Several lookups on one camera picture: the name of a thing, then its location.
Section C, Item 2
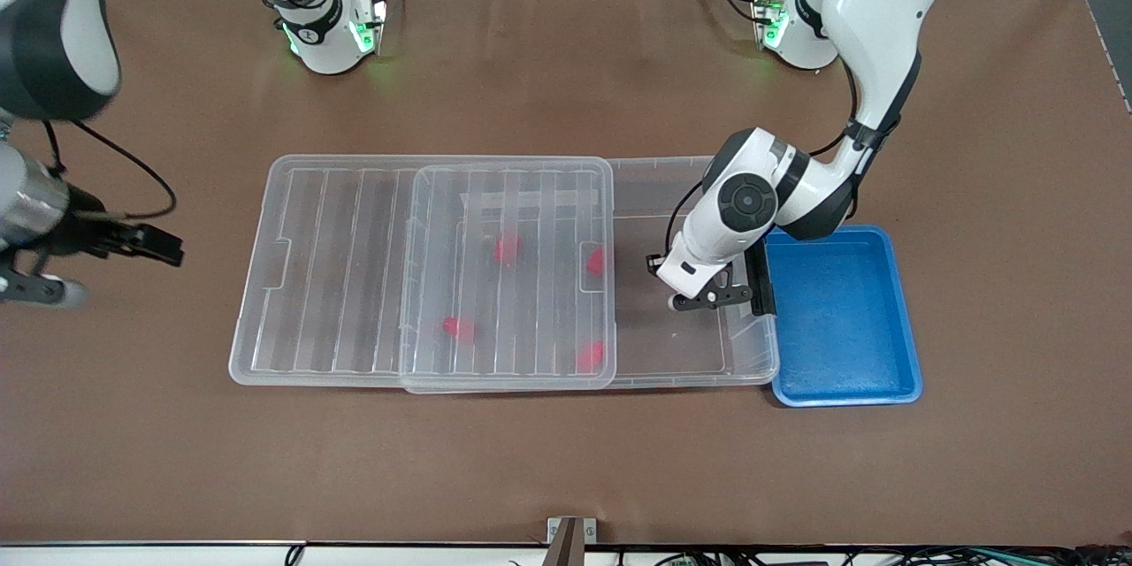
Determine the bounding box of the blue plastic tray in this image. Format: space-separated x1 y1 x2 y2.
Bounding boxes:
762 226 923 409

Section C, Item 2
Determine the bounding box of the transparent plastic storage box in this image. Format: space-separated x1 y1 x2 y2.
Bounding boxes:
401 156 781 392

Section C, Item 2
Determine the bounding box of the metal mounting bracket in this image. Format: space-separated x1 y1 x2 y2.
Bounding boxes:
547 517 598 545

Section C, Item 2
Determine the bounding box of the dark metal mounting bar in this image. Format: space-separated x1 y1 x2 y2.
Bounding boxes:
543 520 586 566

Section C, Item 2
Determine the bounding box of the transparent ribbed plastic lid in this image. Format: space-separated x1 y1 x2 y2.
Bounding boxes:
228 154 617 395

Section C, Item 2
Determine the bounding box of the brown table cover sheet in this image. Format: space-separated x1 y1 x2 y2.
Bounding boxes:
0 0 1132 547

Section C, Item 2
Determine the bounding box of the black box latch handle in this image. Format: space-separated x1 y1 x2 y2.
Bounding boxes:
746 243 777 317

